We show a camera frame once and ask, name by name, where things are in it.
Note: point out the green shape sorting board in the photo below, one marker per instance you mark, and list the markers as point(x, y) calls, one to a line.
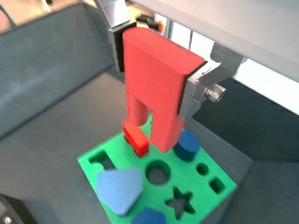
point(184, 189)

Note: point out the black curved holder stand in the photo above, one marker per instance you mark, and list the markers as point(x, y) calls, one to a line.
point(13, 211)

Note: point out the dark blue octagon peg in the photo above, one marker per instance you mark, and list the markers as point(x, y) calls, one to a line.
point(149, 216)

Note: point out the red square-circle peg object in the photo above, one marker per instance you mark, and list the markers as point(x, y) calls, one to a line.
point(157, 67)

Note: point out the dark blue cylinder peg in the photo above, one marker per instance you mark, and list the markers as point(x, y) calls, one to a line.
point(187, 146)

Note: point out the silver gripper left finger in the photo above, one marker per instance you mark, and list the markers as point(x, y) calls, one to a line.
point(115, 16)

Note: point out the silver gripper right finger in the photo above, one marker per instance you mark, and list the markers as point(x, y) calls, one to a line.
point(201, 85)

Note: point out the light blue pentagon peg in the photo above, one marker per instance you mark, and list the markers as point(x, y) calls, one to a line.
point(119, 188)

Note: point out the small red block peg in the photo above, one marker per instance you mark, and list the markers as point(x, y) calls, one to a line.
point(136, 138)

